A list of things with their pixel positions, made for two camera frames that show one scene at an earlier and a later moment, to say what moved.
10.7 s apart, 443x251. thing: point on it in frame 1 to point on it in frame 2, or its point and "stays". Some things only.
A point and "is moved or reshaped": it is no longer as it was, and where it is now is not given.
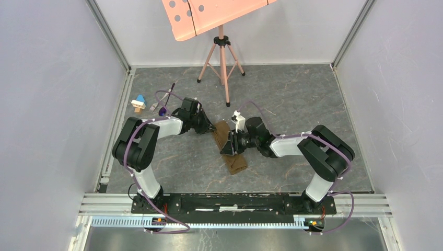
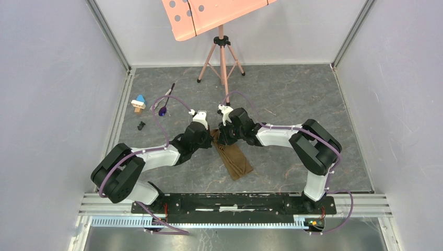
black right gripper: [228, 149] to [223, 137]
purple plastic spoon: [162, 111] stays
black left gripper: [207, 126] to [208, 139]
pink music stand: [189, 18] stays
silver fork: [153, 106] stays
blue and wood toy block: [139, 103] stays
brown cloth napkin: [236, 162] is moved or reshaped
